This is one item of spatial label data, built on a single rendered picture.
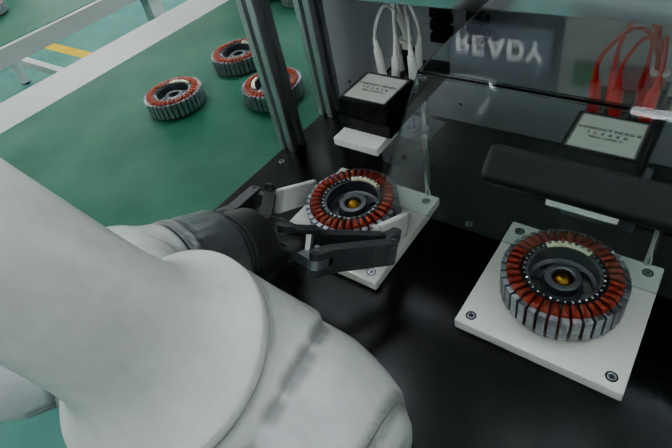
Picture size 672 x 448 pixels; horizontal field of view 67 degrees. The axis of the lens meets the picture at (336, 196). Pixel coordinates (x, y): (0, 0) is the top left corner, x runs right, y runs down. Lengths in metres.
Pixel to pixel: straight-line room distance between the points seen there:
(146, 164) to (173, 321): 0.72
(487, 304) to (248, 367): 0.35
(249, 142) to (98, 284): 0.69
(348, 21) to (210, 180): 0.32
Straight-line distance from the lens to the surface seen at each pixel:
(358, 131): 0.59
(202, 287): 0.22
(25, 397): 0.34
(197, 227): 0.41
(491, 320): 0.52
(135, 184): 0.87
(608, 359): 0.52
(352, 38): 0.81
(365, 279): 0.56
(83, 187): 0.93
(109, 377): 0.20
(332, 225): 0.57
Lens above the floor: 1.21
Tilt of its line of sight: 41 degrees down
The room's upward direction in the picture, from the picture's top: 13 degrees counter-clockwise
